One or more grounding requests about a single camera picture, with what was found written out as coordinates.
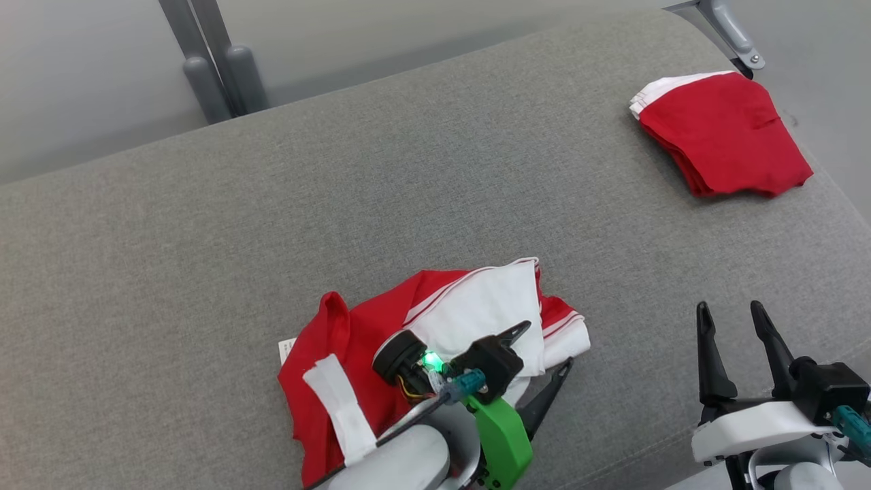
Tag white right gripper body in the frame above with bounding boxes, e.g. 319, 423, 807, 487
691, 397, 835, 468

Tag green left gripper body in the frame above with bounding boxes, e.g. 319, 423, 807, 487
466, 396, 534, 490

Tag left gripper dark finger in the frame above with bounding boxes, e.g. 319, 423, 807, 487
516, 357, 575, 440
495, 320, 533, 348

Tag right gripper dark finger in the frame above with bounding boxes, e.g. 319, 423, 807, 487
695, 301, 739, 406
750, 299, 798, 398

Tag red jersey with white sleeves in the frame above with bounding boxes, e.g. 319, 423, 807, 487
278, 257, 591, 488

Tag red shorts with white stripe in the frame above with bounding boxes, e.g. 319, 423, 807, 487
629, 70, 815, 199

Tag grey fabric sofa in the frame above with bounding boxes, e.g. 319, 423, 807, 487
0, 7, 871, 490

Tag teal left camera connector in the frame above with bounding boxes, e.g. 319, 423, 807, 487
441, 369, 488, 404

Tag teal camera connector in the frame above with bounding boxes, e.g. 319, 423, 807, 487
441, 369, 488, 404
830, 405, 871, 458

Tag teal right camera connector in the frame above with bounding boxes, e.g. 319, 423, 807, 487
830, 405, 871, 458

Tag grey metal bracket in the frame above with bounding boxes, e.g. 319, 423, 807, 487
663, 0, 766, 80

